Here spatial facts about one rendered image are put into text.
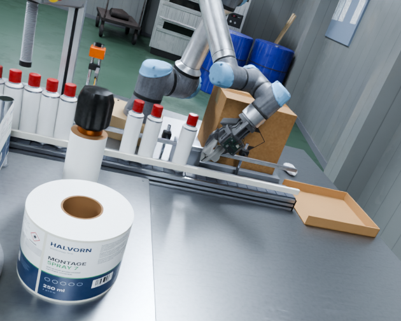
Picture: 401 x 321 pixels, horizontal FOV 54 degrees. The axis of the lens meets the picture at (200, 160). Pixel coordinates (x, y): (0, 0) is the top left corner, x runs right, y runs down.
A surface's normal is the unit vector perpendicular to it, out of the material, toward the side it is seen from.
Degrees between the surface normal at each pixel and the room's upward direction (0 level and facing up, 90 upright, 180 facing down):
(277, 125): 90
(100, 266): 90
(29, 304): 0
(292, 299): 0
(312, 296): 0
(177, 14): 90
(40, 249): 90
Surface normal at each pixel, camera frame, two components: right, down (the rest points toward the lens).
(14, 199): 0.29, -0.87
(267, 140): 0.14, 0.45
